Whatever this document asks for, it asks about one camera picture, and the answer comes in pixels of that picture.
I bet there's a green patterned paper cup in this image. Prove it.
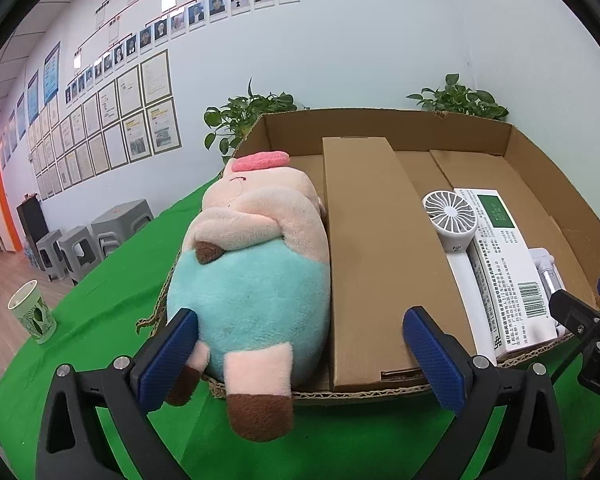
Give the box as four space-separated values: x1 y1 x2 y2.
7 280 57 345

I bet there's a long brown cardboard box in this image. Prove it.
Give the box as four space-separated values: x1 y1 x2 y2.
322 136 476 393

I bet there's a potted green plant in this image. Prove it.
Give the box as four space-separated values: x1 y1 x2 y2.
203 77 306 163
406 74 510 121

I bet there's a black cable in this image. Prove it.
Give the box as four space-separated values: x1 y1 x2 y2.
550 332 593 387

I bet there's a row of portrait photos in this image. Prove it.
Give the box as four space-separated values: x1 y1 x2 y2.
65 0 301 106

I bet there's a white medicine box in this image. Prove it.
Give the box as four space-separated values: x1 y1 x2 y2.
454 187 573 353

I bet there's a green tablecloth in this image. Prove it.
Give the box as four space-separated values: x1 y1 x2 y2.
0 175 600 480

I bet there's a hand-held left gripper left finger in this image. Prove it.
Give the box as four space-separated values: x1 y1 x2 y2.
35 307 198 480

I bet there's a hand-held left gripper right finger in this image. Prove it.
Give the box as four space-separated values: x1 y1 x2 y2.
402 306 568 480

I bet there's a white handheld fan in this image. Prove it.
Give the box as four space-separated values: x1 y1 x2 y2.
422 189 496 361

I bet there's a wall of framed certificates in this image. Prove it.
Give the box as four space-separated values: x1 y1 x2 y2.
0 49 183 201

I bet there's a black cabinet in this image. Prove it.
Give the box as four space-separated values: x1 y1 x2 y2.
16 195 50 253

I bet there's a grey plastic stool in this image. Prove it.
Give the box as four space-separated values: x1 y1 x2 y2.
57 226 105 286
35 230 63 281
90 199 155 256

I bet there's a plush pig toy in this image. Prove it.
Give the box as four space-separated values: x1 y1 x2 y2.
136 150 331 443

